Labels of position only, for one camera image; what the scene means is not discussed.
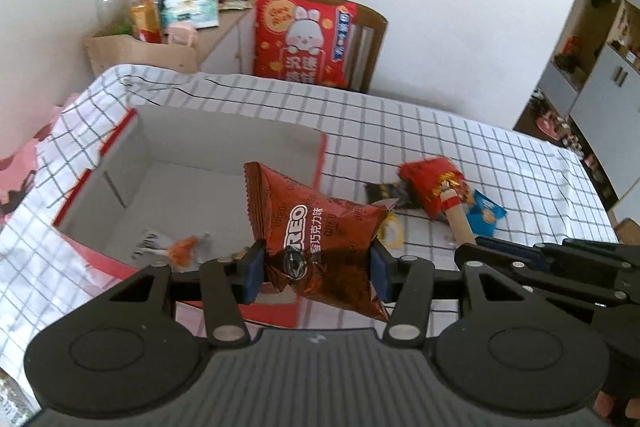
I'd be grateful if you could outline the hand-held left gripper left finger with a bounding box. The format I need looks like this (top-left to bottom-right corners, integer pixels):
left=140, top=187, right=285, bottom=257
left=90, top=239, right=266, bottom=349

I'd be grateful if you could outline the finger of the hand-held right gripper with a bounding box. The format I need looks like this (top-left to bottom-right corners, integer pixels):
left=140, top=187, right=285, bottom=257
left=455, top=244, right=640, bottom=308
left=475, top=236, right=640, bottom=265

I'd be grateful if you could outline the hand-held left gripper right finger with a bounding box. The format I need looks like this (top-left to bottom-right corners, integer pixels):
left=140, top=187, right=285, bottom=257
left=369, top=244, right=556, bottom=349

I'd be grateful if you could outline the tan sausage stick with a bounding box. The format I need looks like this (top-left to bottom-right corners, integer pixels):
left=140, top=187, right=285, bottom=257
left=439, top=187, right=478, bottom=250

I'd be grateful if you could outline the brown cookie packet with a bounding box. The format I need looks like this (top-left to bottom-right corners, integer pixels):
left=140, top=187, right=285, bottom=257
left=243, top=161, right=401, bottom=323

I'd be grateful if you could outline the black snack packet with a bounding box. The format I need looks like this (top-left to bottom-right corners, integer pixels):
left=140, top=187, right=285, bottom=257
left=364, top=181, right=416, bottom=210

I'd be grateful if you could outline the red cardboard box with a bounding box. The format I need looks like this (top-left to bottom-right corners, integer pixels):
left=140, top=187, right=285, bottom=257
left=52, top=107, right=328, bottom=328

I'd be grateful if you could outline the person's right hand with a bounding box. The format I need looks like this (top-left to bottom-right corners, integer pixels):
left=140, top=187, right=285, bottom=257
left=592, top=387, right=640, bottom=427

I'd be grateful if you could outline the blue snack packet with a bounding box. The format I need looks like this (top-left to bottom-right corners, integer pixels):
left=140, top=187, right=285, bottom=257
left=465, top=189, right=508, bottom=238

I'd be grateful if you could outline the yellow snack packet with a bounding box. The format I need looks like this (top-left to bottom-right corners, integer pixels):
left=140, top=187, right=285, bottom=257
left=375, top=212, right=406, bottom=250

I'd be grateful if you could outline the orange wrapped candy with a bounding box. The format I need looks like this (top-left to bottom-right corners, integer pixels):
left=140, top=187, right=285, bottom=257
left=167, top=234, right=213, bottom=268

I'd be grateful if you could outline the red snack packet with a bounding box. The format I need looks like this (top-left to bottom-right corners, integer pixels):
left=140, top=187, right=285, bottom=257
left=398, top=157, right=476, bottom=220

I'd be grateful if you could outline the white striped packet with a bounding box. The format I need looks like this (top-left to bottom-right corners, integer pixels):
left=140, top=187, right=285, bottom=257
left=132, top=229, right=168, bottom=263

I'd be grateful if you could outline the white checked tablecloth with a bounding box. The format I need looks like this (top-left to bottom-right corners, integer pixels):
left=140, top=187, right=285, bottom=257
left=0, top=64, right=621, bottom=408

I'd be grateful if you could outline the grey shelf cabinet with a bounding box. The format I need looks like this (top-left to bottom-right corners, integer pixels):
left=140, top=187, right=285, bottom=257
left=512, top=0, right=640, bottom=228

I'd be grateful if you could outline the white wooden cabinet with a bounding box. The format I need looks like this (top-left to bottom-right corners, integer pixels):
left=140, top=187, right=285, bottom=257
left=195, top=0, right=266, bottom=75

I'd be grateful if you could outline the red rabbit cushion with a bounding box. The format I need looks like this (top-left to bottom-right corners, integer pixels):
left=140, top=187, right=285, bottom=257
left=252, top=0, right=358, bottom=90

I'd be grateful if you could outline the wooden chair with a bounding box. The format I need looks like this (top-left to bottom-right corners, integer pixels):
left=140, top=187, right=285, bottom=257
left=285, top=0, right=390, bottom=95

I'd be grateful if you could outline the wooden desk organizer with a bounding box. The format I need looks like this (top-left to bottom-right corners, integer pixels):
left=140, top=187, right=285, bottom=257
left=82, top=32, right=198, bottom=78

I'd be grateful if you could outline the small pink toy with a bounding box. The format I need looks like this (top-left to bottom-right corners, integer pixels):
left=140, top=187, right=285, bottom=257
left=165, top=23, right=198, bottom=48

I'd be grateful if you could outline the pink printed cloth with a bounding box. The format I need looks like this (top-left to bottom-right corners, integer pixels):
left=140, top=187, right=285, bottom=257
left=0, top=104, right=66, bottom=228

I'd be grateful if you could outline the tissue pack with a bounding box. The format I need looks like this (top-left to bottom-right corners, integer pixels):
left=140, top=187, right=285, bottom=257
left=162, top=0, right=221, bottom=30

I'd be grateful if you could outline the orange bottle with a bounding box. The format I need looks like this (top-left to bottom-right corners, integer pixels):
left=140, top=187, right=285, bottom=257
left=130, top=0, right=163, bottom=44

